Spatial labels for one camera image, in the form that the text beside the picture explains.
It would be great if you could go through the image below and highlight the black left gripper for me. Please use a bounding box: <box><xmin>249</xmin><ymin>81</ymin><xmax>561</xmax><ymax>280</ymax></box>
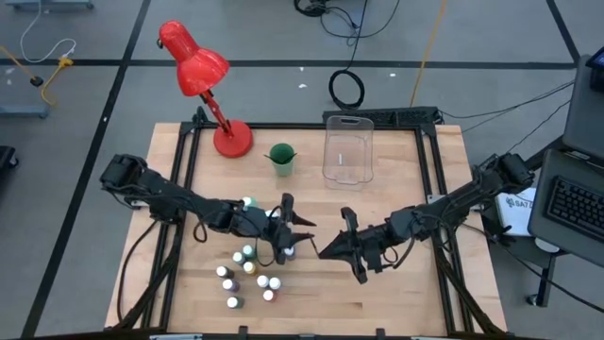
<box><xmin>230</xmin><ymin>192</ymin><xmax>317</xmax><ymax>265</ymax></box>

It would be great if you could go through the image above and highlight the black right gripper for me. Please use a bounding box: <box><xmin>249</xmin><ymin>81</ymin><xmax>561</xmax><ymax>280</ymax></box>
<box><xmin>319</xmin><ymin>206</ymin><xmax>402</xmax><ymax>285</ymax></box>

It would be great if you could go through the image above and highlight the black paintbrush silver ferrule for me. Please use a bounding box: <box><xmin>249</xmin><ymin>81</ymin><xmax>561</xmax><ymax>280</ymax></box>
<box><xmin>305</xmin><ymin>234</ymin><xmax>324</xmax><ymax>256</ymax></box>

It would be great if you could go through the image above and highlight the clear plastic bin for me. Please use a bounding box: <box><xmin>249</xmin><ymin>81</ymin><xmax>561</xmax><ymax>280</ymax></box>
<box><xmin>322</xmin><ymin>114</ymin><xmax>376</xmax><ymax>191</ymax></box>

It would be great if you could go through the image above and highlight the green plastic cup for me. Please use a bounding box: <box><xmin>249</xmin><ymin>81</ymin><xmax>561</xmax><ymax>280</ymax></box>
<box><xmin>267</xmin><ymin>142</ymin><xmax>297</xmax><ymax>179</ymax></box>

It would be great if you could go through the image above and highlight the white printed box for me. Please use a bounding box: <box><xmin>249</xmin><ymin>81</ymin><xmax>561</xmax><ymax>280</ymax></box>
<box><xmin>495</xmin><ymin>187</ymin><xmax>539</xmax><ymax>238</ymax></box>

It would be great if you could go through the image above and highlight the red desk lamp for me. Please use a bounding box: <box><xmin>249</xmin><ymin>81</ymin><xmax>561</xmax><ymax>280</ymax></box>
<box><xmin>158</xmin><ymin>19</ymin><xmax>255</xmax><ymax>160</ymax></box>

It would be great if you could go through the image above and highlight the black laptop stand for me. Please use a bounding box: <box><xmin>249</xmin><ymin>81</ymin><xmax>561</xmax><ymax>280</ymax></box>
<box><xmin>480</xmin><ymin>136</ymin><xmax>570</xmax><ymax>309</ymax></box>

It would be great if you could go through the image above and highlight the grey open laptop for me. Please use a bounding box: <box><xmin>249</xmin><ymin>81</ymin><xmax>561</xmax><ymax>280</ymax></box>
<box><xmin>527</xmin><ymin>52</ymin><xmax>604</xmax><ymax>270</ymax></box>

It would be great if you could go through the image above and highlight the grey stand foot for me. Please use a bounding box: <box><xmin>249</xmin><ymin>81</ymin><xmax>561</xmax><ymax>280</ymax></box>
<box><xmin>0</xmin><ymin>104</ymin><xmax>50</xmax><ymax>120</ymax></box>

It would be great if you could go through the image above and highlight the black aluminium table frame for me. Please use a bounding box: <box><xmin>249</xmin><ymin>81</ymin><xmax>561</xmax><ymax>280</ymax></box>
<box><xmin>110</xmin><ymin>107</ymin><xmax>511</xmax><ymax>340</ymax></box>

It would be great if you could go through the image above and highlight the black hanging cable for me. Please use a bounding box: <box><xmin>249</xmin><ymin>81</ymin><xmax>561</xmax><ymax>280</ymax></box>
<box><xmin>327</xmin><ymin>0</ymin><xmax>370</xmax><ymax>111</ymax></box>

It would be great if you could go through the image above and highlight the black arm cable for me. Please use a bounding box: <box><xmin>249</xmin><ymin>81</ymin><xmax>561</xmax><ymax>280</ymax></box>
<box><xmin>115</xmin><ymin>219</ymin><xmax>159</xmax><ymax>327</ymax></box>

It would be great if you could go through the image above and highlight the yellow hanging cable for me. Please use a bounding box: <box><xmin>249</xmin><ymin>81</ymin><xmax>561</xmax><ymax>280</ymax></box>
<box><xmin>408</xmin><ymin>0</ymin><xmax>449</xmax><ymax>109</ymax></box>

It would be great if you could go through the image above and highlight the black cable bundle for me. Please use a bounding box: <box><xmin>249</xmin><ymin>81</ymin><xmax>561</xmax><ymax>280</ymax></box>
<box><xmin>293</xmin><ymin>0</ymin><xmax>402</xmax><ymax>47</ymax></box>

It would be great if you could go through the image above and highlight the thin black floor cable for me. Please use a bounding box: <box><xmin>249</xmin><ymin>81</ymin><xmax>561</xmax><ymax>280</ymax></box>
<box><xmin>438</xmin><ymin>80</ymin><xmax>577</xmax><ymax>122</ymax></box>

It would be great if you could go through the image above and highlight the yellow floor cable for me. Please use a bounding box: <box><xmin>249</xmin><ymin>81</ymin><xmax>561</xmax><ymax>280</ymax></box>
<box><xmin>0</xmin><ymin>44</ymin><xmax>76</xmax><ymax>108</ymax></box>

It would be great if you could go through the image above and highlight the white floor cable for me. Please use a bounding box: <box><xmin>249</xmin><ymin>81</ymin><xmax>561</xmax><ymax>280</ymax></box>
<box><xmin>19</xmin><ymin>0</ymin><xmax>77</xmax><ymax>64</ymax></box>

